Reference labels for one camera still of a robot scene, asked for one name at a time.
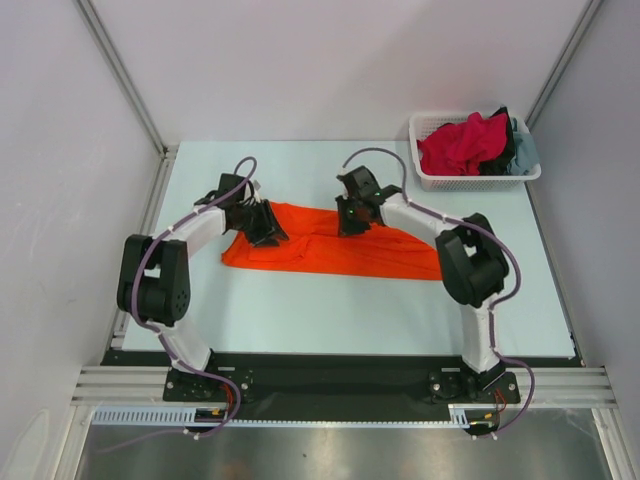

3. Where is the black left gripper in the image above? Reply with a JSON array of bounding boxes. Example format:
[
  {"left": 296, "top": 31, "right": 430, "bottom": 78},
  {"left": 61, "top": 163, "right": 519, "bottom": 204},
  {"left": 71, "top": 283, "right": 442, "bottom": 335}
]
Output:
[{"left": 232, "top": 199, "right": 288, "bottom": 248}]

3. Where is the orange t-shirt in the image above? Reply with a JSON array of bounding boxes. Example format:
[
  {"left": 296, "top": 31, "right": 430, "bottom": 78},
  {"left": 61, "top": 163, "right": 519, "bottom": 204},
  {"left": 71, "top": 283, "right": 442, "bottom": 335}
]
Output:
[{"left": 221, "top": 203, "right": 442, "bottom": 281}]

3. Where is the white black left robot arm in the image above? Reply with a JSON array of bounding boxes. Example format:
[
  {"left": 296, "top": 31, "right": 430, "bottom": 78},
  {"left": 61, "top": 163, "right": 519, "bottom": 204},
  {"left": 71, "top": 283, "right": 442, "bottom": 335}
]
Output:
[{"left": 116, "top": 173, "right": 288, "bottom": 402}]

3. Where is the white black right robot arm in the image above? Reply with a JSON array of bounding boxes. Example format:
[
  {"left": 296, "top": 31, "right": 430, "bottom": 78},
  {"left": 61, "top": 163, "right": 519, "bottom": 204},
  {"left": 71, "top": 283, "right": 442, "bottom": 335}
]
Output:
[{"left": 336, "top": 166, "right": 509, "bottom": 403}]

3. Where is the white perforated laundry basket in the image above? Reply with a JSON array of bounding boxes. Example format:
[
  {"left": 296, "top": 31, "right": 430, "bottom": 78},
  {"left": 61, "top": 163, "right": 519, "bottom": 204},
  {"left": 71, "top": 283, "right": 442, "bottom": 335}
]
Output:
[{"left": 408, "top": 107, "right": 542, "bottom": 191}]

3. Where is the magenta t-shirt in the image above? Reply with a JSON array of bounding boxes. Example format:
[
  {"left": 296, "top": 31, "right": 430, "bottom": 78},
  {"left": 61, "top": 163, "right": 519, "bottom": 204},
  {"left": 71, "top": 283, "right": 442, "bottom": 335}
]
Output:
[{"left": 417, "top": 112, "right": 504, "bottom": 176}]

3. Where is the black t-shirt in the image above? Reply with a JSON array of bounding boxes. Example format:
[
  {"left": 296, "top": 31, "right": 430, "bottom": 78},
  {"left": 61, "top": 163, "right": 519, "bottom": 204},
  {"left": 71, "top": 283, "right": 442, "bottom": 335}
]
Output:
[{"left": 479, "top": 105, "right": 516, "bottom": 176}]

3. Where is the grey blue t-shirt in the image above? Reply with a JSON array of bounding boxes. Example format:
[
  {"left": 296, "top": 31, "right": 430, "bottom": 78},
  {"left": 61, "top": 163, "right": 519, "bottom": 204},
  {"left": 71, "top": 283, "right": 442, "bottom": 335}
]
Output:
[{"left": 506, "top": 118, "right": 539, "bottom": 176}]

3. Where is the aluminium left side rail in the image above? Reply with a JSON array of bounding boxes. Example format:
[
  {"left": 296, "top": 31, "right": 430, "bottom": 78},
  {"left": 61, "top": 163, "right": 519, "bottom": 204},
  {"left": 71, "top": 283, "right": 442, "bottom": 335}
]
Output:
[{"left": 106, "top": 145, "right": 179, "bottom": 350}]

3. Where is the aluminium left corner post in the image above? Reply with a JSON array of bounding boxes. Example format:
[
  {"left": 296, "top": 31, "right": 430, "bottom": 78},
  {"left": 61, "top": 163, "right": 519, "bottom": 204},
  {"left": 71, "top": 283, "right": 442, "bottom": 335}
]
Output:
[{"left": 72, "top": 0, "right": 167, "bottom": 158}]

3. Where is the aluminium corner post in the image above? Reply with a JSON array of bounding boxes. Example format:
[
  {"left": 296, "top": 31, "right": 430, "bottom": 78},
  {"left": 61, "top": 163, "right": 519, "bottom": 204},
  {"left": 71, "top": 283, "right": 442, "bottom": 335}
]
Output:
[
  {"left": 72, "top": 0, "right": 167, "bottom": 158},
  {"left": 525, "top": 0, "right": 605, "bottom": 129}
]

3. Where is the black front mounting rail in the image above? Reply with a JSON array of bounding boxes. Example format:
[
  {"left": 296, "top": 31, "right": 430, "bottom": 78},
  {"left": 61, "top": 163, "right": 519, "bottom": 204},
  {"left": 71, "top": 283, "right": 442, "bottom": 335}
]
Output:
[{"left": 100, "top": 350, "right": 583, "bottom": 420}]

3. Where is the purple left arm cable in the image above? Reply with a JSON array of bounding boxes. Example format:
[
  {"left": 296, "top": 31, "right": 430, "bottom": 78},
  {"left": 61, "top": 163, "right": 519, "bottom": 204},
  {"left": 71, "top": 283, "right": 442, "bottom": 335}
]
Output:
[{"left": 97, "top": 156, "right": 260, "bottom": 454}]

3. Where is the white slotted cable duct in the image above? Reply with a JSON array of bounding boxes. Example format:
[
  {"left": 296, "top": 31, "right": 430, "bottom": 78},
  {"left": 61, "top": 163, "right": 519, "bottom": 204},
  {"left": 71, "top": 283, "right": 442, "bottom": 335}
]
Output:
[{"left": 91, "top": 405, "right": 494, "bottom": 429}]

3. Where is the aluminium front frame rail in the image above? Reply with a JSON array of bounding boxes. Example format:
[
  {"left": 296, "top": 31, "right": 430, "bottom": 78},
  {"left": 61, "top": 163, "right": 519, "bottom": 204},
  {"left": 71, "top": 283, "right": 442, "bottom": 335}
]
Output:
[{"left": 71, "top": 366, "right": 617, "bottom": 409}]

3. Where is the aluminium right corner post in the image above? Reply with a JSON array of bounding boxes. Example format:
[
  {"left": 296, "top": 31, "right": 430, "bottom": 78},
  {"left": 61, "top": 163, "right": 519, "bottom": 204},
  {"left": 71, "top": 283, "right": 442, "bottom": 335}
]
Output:
[{"left": 525, "top": 0, "right": 605, "bottom": 129}]

